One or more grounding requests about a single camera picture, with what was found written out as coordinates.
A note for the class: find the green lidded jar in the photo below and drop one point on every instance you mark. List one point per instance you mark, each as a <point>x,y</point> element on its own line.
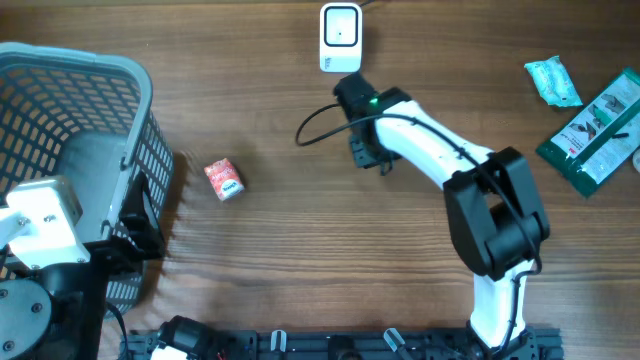
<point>636,160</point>

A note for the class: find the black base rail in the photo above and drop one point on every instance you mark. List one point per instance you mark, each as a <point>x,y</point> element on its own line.
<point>446,344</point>

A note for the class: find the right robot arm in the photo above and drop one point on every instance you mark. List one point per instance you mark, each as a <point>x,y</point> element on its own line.
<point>496,219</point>

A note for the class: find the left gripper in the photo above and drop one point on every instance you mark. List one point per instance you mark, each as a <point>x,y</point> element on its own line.
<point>119,249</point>

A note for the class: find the grey plastic mesh basket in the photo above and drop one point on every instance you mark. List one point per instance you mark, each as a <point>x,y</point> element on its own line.
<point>86,117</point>

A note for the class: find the light green wipes pack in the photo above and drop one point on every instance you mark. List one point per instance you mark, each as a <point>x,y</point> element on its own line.
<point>553,82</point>

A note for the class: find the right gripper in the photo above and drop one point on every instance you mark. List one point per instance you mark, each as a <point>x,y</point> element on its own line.
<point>360,157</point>

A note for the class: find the green 3M gloves package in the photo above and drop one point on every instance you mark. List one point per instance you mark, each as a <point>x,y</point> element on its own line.
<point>594,144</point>

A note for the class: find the orange Kleenex tissue pack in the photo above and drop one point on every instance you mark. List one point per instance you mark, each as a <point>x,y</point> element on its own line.
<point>224,179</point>

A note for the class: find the white barcode scanner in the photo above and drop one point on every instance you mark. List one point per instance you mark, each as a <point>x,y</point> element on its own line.
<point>340,37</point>

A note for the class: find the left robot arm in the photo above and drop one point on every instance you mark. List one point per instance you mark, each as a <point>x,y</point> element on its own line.
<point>58,314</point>

